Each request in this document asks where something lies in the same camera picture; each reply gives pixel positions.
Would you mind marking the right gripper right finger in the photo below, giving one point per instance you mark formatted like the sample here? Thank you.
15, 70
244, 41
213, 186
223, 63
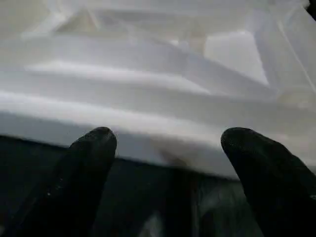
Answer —
271, 182

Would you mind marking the white plastic table top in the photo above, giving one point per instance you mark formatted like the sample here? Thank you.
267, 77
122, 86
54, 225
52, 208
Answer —
158, 86

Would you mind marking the black table mat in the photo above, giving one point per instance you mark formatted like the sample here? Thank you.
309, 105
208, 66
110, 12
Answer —
153, 197

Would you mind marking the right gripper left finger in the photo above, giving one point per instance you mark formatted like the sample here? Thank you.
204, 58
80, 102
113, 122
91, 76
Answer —
74, 182

